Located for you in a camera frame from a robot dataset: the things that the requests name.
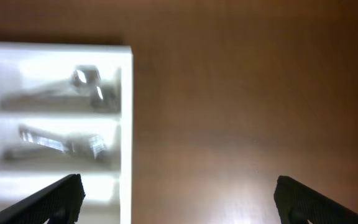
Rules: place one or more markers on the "steel fork in tray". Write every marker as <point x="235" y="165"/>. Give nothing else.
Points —
<point x="75" y="144"/>

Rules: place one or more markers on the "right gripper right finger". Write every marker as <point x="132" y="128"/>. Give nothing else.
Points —
<point x="297" y="203"/>

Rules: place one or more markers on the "white plastic cutlery tray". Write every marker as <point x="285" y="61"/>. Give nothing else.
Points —
<point x="108" y="187"/>

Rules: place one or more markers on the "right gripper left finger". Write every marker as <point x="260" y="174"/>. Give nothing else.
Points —
<point x="58" y="203"/>

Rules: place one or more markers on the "steel fork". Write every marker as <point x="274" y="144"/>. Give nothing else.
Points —
<point x="75" y="144"/>
<point x="35" y="151"/>

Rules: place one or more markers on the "steel spoon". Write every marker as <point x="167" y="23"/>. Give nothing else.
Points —
<point x="93" y="99"/>
<point x="83" y="78"/>

